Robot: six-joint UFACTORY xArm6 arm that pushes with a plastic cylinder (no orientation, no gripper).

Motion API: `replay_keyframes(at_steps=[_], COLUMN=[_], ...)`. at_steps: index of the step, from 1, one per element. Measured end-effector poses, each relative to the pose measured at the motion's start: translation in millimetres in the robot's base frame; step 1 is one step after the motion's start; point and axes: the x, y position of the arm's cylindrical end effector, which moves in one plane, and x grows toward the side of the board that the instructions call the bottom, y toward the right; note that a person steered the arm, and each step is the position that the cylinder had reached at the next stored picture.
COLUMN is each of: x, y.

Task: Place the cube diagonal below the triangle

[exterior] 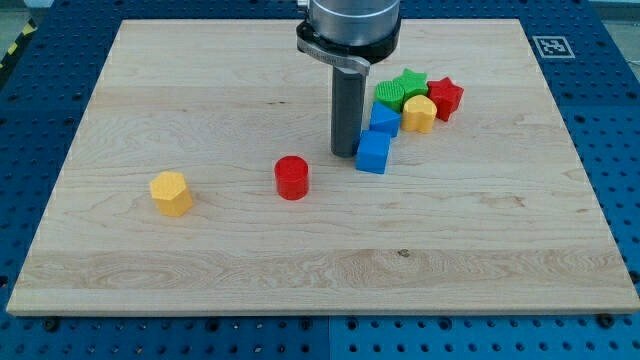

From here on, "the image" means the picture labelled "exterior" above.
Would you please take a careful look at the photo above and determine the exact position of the red star block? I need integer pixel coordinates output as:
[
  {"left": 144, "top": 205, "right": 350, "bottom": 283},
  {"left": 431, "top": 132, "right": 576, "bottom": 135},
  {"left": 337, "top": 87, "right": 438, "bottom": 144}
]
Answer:
[{"left": 427, "top": 77, "right": 464, "bottom": 122}]

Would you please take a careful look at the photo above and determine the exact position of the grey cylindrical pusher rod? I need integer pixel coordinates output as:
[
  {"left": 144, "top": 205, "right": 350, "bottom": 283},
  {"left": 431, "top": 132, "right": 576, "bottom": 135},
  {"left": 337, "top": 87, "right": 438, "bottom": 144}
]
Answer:
[{"left": 330, "top": 67, "right": 366, "bottom": 158}]

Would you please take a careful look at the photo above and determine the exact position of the blue triangle block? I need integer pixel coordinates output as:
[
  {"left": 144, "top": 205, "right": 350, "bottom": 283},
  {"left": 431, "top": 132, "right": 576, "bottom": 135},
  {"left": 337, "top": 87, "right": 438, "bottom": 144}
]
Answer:
[{"left": 369, "top": 102, "right": 401, "bottom": 138}]

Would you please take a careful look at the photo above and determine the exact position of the yellow hexagon block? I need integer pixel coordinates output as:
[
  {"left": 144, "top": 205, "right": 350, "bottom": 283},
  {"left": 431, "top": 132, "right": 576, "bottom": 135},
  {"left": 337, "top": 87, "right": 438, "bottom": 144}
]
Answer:
[{"left": 149, "top": 171, "right": 194, "bottom": 217}]

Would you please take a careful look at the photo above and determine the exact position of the yellow heart block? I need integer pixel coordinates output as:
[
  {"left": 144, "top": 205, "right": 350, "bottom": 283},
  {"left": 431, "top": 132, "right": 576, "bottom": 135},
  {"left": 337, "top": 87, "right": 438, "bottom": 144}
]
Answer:
[{"left": 400, "top": 95, "right": 437, "bottom": 133}]

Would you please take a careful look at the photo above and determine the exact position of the green star block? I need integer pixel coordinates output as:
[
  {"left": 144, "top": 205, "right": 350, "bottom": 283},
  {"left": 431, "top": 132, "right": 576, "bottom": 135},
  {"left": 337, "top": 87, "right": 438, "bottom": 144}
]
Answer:
[{"left": 394, "top": 68, "right": 428, "bottom": 101}]

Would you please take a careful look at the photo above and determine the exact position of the green cylinder block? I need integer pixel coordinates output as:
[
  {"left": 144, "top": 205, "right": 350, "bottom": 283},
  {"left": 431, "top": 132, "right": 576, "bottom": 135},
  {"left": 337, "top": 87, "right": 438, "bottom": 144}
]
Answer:
[{"left": 374, "top": 80, "right": 405, "bottom": 112}]

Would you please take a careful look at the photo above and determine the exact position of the red cylinder block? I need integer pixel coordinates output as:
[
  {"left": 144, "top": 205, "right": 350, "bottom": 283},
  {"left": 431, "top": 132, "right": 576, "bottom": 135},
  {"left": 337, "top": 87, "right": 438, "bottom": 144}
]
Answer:
[{"left": 274, "top": 155, "right": 309, "bottom": 200}]

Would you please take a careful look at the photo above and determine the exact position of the blue cube block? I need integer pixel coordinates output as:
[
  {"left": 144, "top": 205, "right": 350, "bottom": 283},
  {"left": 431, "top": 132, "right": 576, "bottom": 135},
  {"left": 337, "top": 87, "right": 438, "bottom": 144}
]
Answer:
[{"left": 355, "top": 130, "right": 391, "bottom": 174}]

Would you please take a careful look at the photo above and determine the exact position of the white fiducial marker tag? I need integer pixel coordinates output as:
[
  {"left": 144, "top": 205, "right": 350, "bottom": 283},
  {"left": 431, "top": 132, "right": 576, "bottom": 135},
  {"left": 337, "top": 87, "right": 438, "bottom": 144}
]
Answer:
[{"left": 532, "top": 35, "right": 575, "bottom": 59}]

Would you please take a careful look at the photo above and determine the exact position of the black yellow hazard tape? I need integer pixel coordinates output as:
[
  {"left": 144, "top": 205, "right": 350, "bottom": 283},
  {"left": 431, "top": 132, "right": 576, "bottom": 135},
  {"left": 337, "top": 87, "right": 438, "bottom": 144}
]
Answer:
[{"left": 1, "top": 18, "right": 38, "bottom": 71}]

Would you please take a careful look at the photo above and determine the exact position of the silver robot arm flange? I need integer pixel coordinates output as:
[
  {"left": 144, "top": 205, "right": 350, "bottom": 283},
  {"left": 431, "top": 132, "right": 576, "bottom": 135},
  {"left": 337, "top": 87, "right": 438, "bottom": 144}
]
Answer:
[{"left": 296, "top": 0, "right": 401, "bottom": 77}]

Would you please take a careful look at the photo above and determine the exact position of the light wooden board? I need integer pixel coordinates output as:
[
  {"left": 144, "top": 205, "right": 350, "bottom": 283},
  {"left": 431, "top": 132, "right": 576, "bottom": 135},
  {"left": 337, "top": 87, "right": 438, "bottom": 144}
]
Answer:
[{"left": 7, "top": 19, "right": 639, "bottom": 316}]

